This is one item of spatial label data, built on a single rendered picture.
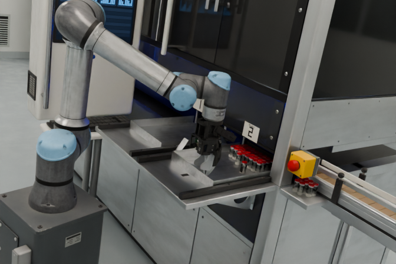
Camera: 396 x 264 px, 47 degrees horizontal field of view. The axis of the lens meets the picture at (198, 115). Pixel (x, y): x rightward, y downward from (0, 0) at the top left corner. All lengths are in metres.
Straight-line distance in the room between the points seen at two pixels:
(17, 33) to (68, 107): 5.38
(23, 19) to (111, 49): 5.57
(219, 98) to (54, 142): 0.53
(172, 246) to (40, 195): 1.00
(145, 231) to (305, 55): 1.42
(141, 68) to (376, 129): 1.11
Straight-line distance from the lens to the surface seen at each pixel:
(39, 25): 2.13
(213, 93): 1.44
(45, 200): 1.51
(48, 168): 1.46
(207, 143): 1.48
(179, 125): 2.11
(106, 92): 2.30
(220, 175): 1.67
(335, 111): 1.76
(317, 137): 1.73
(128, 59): 1.32
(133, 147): 1.81
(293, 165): 1.58
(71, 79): 1.51
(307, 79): 1.57
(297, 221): 1.88
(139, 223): 2.59
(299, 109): 1.59
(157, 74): 1.32
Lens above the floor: 1.57
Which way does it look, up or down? 18 degrees down
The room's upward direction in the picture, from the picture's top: 9 degrees clockwise
